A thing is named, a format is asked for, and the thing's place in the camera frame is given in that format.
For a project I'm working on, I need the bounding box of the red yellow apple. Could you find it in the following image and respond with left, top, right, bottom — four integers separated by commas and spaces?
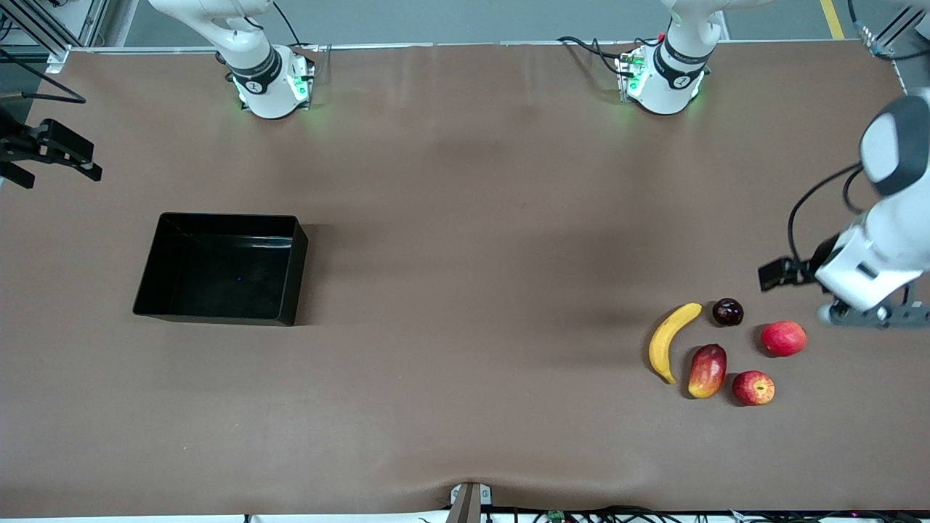
732, 370, 776, 407

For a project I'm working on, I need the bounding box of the yellow banana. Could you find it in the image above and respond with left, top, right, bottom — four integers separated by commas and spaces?
649, 302, 704, 385

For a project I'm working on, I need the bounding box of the black plastic box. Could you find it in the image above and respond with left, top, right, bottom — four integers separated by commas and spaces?
133, 212, 309, 327

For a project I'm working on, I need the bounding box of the dark purple plum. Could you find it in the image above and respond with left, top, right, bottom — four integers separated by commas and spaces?
711, 297, 745, 327

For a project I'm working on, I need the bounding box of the red yellow mango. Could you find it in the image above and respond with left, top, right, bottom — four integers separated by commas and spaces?
687, 343, 728, 400

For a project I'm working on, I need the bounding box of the aluminium frame profile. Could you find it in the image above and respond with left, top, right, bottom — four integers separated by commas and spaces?
0, 0, 110, 74
846, 0, 930, 60

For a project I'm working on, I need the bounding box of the black arm base cable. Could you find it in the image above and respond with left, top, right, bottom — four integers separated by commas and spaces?
270, 0, 320, 52
557, 35, 627, 75

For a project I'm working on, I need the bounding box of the grey table clamp bracket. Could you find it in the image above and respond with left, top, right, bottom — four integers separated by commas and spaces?
448, 482, 493, 523

